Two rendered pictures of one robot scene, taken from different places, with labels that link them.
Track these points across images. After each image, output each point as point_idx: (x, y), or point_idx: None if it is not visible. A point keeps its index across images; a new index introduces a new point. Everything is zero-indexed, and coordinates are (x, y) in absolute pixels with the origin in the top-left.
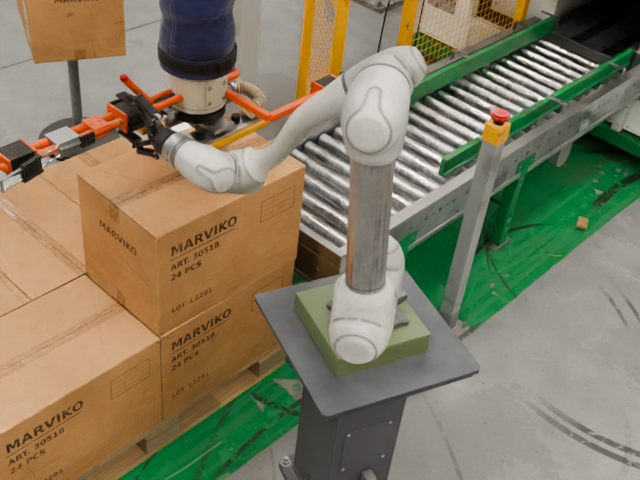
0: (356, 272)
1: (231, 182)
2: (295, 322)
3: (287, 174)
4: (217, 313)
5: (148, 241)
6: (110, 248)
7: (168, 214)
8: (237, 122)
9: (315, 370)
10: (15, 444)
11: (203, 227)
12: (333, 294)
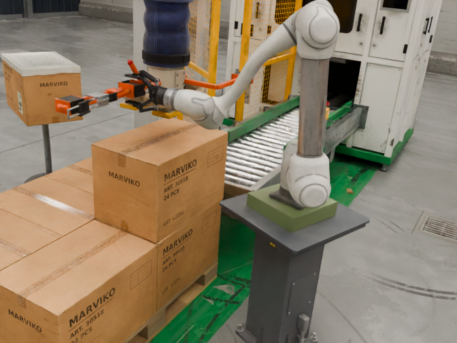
0: (309, 142)
1: (213, 108)
2: (251, 211)
3: (219, 136)
4: (185, 231)
5: (149, 171)
6: (117, 189)
7: (158, 155)
8: None
9: (277, 231)
10: (75, 320)
11: (180, 163)
12: (292, 165)
